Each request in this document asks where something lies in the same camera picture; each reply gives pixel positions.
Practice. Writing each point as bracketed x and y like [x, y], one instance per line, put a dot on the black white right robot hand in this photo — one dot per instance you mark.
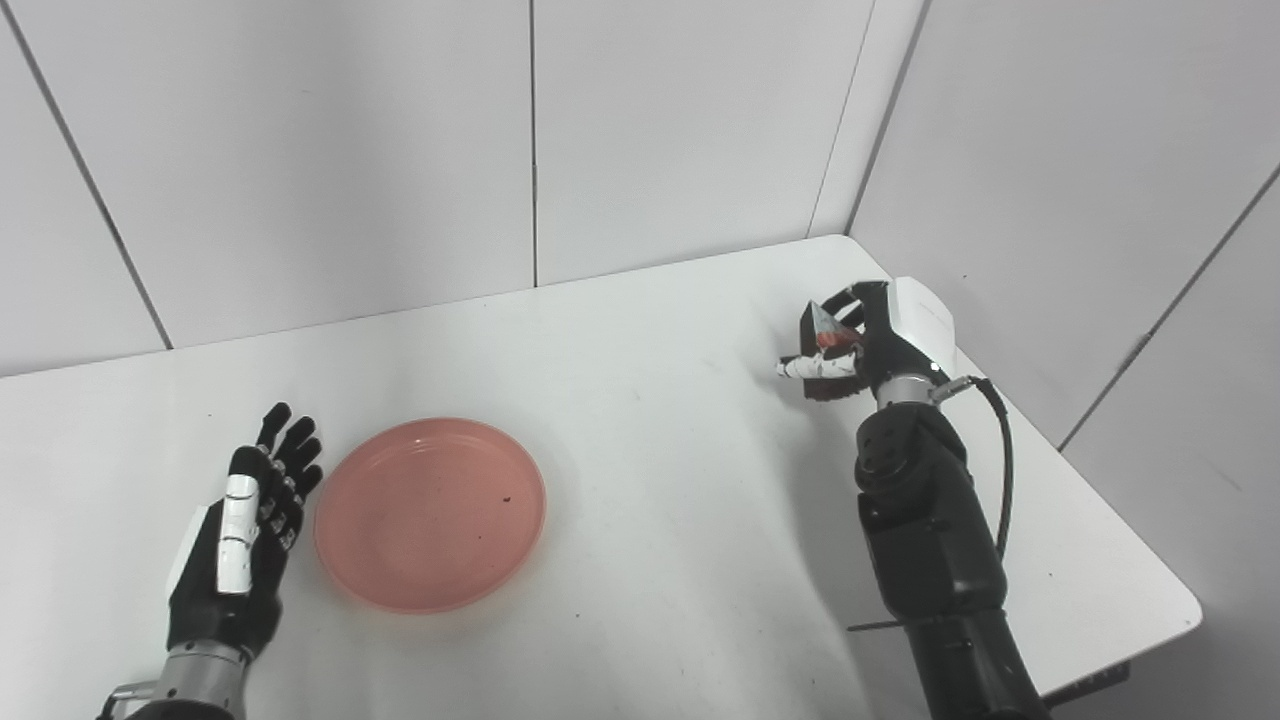
[900, 345]

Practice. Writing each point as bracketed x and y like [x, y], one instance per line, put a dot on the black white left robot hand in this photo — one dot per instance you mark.
[215, 615]

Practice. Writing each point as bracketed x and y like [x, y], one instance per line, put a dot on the pink round plate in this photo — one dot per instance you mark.
[430, 515]

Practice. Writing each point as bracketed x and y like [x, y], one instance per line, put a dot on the black table frame bar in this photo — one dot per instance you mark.
[1090, 685]

